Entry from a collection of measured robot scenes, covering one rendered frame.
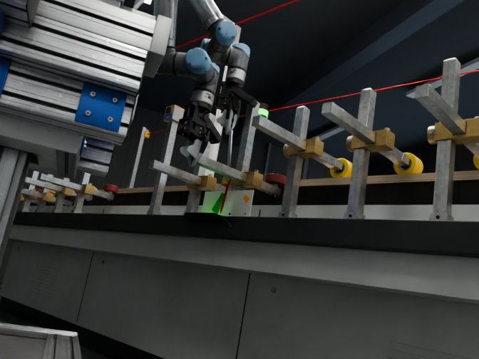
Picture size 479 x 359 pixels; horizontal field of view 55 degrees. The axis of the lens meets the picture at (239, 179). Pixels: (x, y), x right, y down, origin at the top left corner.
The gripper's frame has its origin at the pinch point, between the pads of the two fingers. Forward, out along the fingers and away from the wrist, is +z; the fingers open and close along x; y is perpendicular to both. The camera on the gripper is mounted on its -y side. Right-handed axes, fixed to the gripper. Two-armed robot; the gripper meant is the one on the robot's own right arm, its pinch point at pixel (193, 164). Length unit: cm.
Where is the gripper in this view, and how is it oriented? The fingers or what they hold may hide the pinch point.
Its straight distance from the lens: 152.7
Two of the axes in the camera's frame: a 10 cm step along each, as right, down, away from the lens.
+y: -6.7, -3.0, -6.8
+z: -1.8, 9.5, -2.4
